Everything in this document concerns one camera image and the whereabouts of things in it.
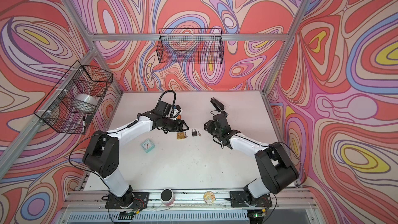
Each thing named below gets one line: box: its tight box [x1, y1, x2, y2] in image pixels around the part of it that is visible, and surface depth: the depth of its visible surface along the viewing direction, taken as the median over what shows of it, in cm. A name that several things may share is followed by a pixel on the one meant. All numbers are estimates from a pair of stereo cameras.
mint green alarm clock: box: [140, 138, 156, 153], surface depth 91 cm
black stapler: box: [210, 97, 225, 113], surface depth 110 cm
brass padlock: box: [176, 131, 186, 140], surface depth 97 cm
